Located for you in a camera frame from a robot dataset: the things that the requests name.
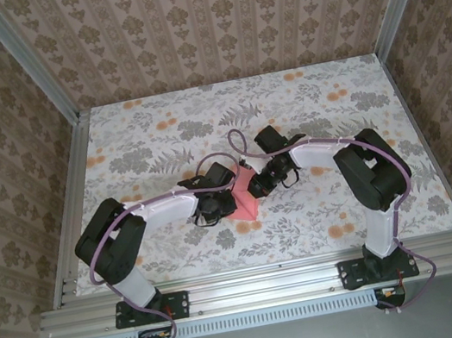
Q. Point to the pink cloth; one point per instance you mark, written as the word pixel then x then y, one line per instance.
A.
pixel 247 209

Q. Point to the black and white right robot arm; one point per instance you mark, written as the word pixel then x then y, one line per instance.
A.
pixel 376 177

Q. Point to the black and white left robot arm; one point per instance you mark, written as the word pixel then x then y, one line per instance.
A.
pixel 113 250

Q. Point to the floral patterned table mat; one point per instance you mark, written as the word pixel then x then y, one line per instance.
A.
pixel 198 112

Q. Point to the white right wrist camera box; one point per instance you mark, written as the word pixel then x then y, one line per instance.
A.
pixel 251 165

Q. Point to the long aluminium base rail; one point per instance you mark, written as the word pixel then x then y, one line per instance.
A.
pixel 264 285

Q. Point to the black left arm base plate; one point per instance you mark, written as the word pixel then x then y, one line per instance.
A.
pixel 180 304

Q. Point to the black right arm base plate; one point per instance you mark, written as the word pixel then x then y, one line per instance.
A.
pixel 349 274

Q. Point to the aluminium side rail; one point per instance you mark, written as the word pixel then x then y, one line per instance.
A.
pixel 76 186
pixel 423 134

